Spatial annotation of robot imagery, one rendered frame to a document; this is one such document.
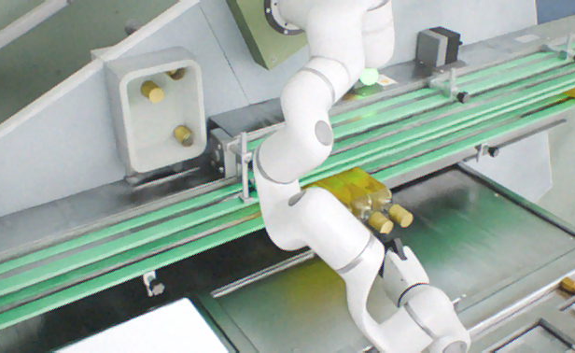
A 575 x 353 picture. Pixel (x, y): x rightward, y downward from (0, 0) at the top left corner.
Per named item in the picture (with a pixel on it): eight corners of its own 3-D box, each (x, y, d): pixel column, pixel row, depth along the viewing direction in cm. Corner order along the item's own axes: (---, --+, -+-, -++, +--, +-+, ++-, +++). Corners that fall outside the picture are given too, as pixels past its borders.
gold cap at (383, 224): (367, 227, 141) (380, 237, 138) (368, 214, 140) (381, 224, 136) (379, 221, 143) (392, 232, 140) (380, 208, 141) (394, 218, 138)
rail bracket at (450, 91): (421, 87, 168) (459, 105, 158) (425, 60, 164) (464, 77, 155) (432, 83, 170) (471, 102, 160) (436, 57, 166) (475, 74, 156)
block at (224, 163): (208, 167, 148) (223, 180, 143) (205, 131, 143) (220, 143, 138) (222, 162, 150) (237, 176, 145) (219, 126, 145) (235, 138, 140)
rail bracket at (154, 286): (127, 277, 141) (151, 313, 132) (123, 252, 138) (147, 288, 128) (144, 271, 143) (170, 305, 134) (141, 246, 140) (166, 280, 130)
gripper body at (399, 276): (434, 318, 123) (406, 281, 132) (441, 277, 117) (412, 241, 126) (398, 328, 121) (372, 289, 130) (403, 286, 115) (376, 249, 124)
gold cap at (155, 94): (138, 82, 134) (147, 90, 131) (154, 78, 136) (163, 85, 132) (141, 98, 136) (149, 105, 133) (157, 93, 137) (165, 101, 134)
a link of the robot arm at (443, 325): (403, 341, 103) (448, 302, 101) (375, 297, 111) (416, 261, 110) (449, 374, 111) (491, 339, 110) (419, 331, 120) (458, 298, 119)
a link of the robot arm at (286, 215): (398, 191, 107) (344, 214, 119) (309, 102, 103) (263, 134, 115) (355, 264, 98) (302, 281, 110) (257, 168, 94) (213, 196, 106)
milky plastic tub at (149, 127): (118, 159, 141) (133, 176, 135) (103, 62, 129) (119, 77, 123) (190, 137, 149) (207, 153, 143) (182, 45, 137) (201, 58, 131)
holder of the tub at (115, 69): (121, 177, 144) (134, 194, 139) (103, 62, 130) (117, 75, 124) (190, 157, 152) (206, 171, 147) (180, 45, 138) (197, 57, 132)
